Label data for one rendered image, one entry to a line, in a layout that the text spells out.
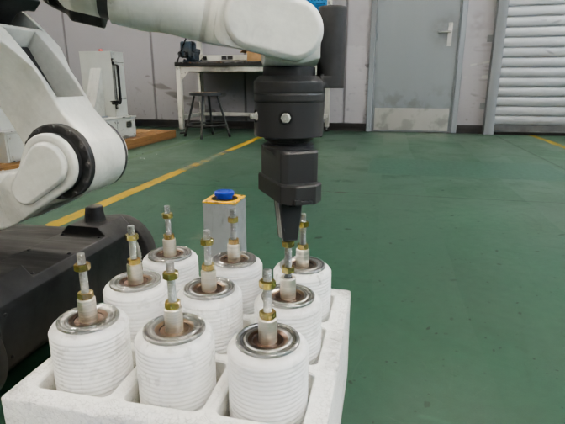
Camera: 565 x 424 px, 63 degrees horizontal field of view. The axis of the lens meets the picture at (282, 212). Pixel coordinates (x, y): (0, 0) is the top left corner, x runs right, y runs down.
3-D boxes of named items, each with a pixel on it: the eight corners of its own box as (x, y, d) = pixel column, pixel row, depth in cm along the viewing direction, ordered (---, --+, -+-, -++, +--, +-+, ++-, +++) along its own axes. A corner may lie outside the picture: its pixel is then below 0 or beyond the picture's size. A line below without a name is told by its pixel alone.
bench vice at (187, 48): (189, 63, 512) (188, 39, 506) (204, 63, 509) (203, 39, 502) (173, 62, 474) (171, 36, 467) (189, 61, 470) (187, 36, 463)
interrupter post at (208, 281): (217, 287, 69) (216, 266, 68) (218, 294, 67) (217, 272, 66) (201, 288, 69) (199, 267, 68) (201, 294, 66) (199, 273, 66)
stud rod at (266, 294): (266, 326, 55) (266, 267, 52) (273, 328, 54) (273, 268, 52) (261, 330, 54) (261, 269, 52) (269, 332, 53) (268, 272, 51)
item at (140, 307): (108, 407, 70) (94, 298, 65) (120, 369, 79) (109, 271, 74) (172, 401, 71) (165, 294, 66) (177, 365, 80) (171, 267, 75)
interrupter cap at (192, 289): (233, 278, 72) (233, 274, 72) (236, 300, 65) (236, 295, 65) (183, 282, 71) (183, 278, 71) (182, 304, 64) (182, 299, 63)
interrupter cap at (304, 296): (325, 297, 66) (325, 293, 65) (290, 316, 60) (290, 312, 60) (286, 283, 71) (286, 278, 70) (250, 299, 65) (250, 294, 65)
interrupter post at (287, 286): (299, 298, 65) (300, 277, 65) (288, 304, 64) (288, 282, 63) (287, 293, 67) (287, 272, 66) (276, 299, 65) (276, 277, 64)
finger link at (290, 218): (277, 241, 62) (277, 195, 60) (299, 238, 63) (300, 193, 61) (282, 244, 61) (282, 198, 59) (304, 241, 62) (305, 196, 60)
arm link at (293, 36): (317, 66, 52) (197, 37, 50) (304, 68, 60) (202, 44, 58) (330, 5, 50) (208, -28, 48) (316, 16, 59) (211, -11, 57)
